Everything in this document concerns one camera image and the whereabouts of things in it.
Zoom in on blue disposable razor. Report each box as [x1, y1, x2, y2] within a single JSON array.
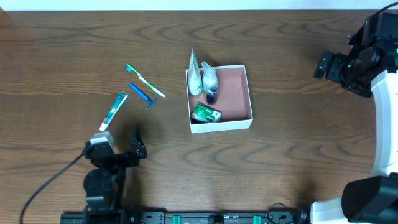
[[129, 83, 157, 109]]

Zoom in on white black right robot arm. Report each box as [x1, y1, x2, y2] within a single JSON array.
[[306, 9, 397, 223]]

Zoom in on blue foam soap pump bottle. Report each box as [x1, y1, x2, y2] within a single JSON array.
[[201, 61, 218, 105]]

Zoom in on green white toothbrush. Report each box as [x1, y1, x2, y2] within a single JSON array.
[[124, 64, 166, 98]]

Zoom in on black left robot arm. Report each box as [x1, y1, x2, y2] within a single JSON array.
[[83, 129, 147, 210]]

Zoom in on white box with pink interior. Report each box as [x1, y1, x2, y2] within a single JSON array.
[[187, 65, 253, 134]]

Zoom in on green toothpaste tube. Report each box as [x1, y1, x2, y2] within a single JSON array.
[[99, 93, 128, 132]]

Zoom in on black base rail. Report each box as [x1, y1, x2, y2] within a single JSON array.
[[60, 210, 309, 224]]

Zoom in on white Pantene conditioner tube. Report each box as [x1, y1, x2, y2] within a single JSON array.
[[187, 49, 202, 96]]

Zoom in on green Dettol soap box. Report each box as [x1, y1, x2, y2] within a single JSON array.
[[191, 103, 222, 123]]

